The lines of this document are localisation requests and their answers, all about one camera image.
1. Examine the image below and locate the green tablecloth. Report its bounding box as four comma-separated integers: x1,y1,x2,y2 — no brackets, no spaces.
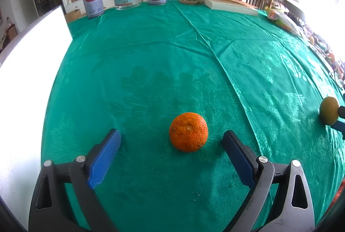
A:
40,0,345,232

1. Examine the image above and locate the white snack bag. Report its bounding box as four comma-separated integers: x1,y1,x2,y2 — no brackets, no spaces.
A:
267,7,302,33

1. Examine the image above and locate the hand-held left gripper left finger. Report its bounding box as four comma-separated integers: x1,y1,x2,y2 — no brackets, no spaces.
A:
28,128,122,232

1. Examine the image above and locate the white cardboard box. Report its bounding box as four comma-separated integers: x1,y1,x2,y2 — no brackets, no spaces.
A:
0,5,74,224

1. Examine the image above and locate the fruit basket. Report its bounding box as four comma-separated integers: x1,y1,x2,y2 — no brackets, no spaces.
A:
307,32,345,71

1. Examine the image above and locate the greenish orange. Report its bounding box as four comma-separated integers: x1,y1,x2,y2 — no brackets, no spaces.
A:
319,96,340,126

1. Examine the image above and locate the brown cardboard box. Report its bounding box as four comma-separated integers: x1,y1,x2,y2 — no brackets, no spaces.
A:
65,9,82,22

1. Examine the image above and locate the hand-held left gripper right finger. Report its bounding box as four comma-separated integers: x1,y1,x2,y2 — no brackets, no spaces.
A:
221,129,315,232

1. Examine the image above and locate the bumpy tangerine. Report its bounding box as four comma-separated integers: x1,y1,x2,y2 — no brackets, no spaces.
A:
169,112,209,153

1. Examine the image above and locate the white book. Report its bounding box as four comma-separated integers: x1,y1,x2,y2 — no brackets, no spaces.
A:
203,0,259,17

